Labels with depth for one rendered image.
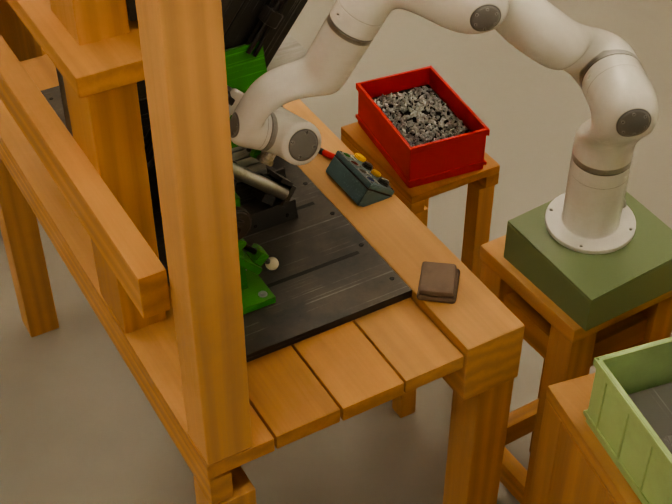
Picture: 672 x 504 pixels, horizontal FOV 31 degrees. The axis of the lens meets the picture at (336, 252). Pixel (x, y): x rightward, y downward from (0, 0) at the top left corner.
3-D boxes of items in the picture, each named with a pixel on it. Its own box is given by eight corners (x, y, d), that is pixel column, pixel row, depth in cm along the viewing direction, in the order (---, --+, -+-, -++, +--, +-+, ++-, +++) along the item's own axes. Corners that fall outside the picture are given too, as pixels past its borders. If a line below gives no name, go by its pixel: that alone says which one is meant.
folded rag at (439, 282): (421, 268, 250) (422, 257, 248) (460, 273, 249) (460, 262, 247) (416, 300, 243) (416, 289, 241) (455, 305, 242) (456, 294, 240)
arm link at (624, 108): (622, 134, 244) (640, 37, 228) (650, 194, 231) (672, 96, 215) (564, 140, 244) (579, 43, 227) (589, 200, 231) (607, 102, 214)
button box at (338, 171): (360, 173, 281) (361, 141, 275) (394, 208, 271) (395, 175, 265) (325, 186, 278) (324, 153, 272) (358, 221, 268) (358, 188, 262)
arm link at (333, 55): (304, 27, 201) (229, 156, 219) (381, 45, 210) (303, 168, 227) (289, -6, 206) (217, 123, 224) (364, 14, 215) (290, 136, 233)
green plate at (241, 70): (261, 123, 264) (246, 32, 255) (277, 133, 258) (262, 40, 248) (214, 138, 260) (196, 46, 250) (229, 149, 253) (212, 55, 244)
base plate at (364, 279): (190, 54, 319) (189, 47, 318) (411, 297, 246) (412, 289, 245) (38, 97, 303) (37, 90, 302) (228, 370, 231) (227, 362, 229)
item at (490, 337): (209, 49, 346) (205, 3, 336) (518, 377, 247) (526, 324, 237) (164, 62, 341) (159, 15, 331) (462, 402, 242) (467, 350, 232)
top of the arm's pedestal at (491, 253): (588, 211, 279) (590, 198, 277) (686, 290, 258) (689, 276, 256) (478, 258, 266) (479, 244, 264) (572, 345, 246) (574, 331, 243)
